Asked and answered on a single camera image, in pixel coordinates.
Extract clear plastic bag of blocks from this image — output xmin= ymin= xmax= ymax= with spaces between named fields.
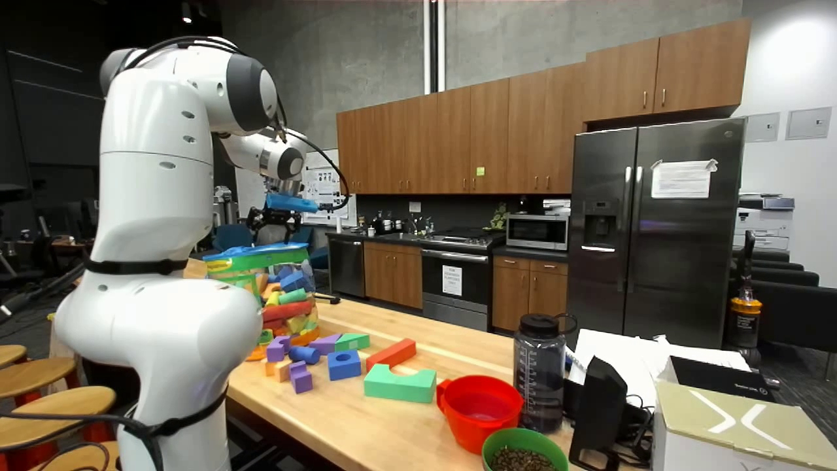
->
xmin=204 ymin=244 xmax=319 ymax=345

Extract blue foam cylinder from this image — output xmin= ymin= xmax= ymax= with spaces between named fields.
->
xmin=264 ymin=192 xmax=319 ymax=212

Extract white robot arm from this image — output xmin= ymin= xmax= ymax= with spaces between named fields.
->
xmin=54 ymin=36 xmax=303 ymax=471

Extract black oven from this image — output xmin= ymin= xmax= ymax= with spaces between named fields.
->
xmin=421 ymin=250 xmax=491 ymax=331

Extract silver microwave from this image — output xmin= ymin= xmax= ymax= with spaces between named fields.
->
xmin=506 ymin=214 xmax=568 ymax=251

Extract orange foam rectangular block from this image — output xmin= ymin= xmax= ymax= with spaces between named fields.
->
xmin=366 ymin=339 xmax=417 ymax=370

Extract brown upper cabinets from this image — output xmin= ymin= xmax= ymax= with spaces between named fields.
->
xmin=338 ymin=21 xmax=750 ymax=196

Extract blue foam cube with hole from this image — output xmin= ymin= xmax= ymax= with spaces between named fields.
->
xmin=326 ymin=352 xmax=364 ymax=379

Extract green foam arch block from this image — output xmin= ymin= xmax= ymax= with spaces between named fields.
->
xmin=364 ymin=365 xmax=438 ymax=404

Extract dark water bottle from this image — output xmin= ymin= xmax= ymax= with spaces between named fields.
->
xmin=513 ymin=315 xmax=564 ymax=434

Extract red plastic measuring cup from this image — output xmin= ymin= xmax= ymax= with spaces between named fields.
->
xmin=438 ymin=375 xmax=523 ymax=454

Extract small purple foam cube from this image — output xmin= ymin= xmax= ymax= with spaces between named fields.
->
xmin=291 ymin=371 xmax=313 ymax=392

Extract green bowl with grains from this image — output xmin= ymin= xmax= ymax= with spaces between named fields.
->
xmin=482 ymin=430 xmax=568 ymax=471

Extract black refrigerator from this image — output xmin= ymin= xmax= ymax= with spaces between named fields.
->
xmin=568 ymin=119 xmax=745 ymax=348

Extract white papers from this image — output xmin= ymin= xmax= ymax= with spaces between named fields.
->
xmin=568 ymin=331 xmax=749 ymax=407

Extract black device on table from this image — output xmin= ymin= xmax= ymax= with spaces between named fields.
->
xmin=570 ymin=356 xmax=627 ymax=471

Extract cardboard box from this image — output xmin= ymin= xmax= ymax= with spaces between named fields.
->
xmin=651 ymin=382 xmax=837 ymax=471

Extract wooden stool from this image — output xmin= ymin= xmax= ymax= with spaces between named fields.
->
xmin=0 ymin=345 xmax=115 ymax=471

